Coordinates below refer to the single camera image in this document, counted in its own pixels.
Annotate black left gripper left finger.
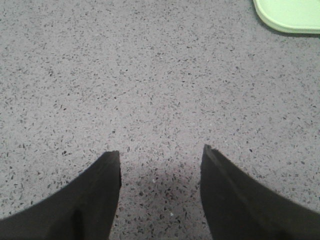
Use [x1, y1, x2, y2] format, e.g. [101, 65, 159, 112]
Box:
[0, 151, 121, 240]

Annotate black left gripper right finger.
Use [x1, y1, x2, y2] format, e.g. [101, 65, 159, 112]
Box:
[200, 145, 320, 240]

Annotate light green plastic tray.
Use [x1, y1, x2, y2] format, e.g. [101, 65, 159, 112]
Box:
[253, 0, 320, 34]

